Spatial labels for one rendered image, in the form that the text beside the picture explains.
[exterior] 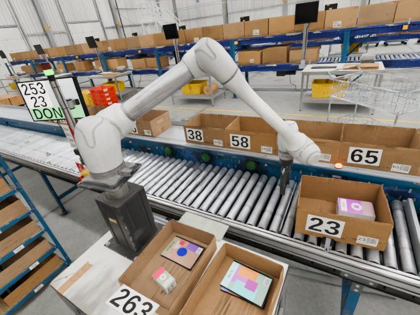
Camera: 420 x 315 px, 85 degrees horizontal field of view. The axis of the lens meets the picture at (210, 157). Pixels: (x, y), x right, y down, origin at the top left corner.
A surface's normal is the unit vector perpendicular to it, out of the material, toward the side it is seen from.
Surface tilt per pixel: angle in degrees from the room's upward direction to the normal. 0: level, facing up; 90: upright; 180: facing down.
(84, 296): 0
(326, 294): 0
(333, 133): 90
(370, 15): 90
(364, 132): 89
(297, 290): 0
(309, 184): 90
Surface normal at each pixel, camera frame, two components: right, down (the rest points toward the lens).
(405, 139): -0.49, 0.48
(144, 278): -0.12, -0.86
